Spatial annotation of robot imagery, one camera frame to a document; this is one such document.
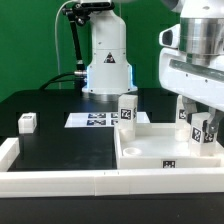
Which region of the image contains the white U-shaped obstacle fence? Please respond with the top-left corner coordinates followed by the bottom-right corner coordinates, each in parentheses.
top-left (0, 138), bottom-right (224, 198)

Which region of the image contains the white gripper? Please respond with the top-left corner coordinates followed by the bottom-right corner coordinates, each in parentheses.
top-left (159, 24), bottom-right (224, 134)

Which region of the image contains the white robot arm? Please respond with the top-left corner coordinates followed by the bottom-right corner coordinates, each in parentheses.
top-left (80, 0), bottom-right (224, 134)

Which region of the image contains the black cable bundle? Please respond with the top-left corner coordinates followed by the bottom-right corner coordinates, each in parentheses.
top-left (39, 71), bottom-right (88, 92)

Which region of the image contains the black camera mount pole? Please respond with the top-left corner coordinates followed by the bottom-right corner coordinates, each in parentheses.
top-left (62, 3), bottom-right (87, 78)

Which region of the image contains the white square table top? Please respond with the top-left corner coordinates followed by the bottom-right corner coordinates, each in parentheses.
top-left (114, 123), bottom-right (224, 169)

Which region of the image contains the white AprilTag base sheet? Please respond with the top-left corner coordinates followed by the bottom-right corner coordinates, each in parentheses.
top-left (65, 111), bottom-right (152, 129)

